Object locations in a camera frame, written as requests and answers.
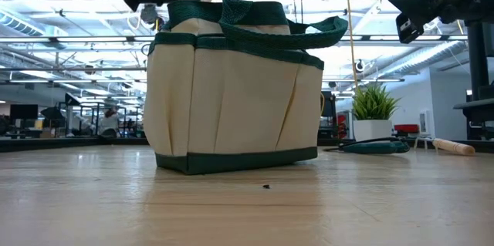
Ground red box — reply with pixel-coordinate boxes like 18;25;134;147
393;123;421;138

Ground beige canvas bag green trim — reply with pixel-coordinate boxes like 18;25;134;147
143;0;350;176

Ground black aluminium table frame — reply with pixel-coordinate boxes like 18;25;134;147
0;136;494;153

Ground wooden-handled hand rake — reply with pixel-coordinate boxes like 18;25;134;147
412;136;476;157

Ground green-handled pruning shears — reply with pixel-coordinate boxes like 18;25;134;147
323;136;411;155

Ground dark background monitor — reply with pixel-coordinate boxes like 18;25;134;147
9;103;39;120

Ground yellow hanging cable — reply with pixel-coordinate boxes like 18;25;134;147
344;0;360;93

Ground green plant in white pot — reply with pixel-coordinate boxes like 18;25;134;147
350;82;402;143

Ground person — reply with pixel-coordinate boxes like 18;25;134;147
98;107;121;138

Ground dark grey side desk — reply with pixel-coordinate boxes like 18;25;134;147
453;98;494;142

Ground white wall-mounted box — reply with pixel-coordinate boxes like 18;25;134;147
418;110;432;136

